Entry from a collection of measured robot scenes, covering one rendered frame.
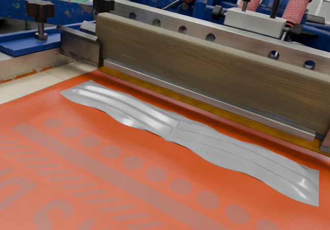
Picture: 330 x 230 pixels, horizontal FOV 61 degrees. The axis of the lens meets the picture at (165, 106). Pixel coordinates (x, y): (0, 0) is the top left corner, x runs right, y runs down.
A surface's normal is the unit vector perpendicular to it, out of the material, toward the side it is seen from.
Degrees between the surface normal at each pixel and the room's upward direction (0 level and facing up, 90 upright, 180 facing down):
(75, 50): 90
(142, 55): 90
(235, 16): 90
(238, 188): 0
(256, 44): 90
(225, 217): 0
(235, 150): 29
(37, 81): 0
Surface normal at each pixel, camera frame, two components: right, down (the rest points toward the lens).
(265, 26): -0.46, 0.35
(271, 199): 0.16, -0.87
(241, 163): -0.15, -0.50
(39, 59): 0.87, 0.34
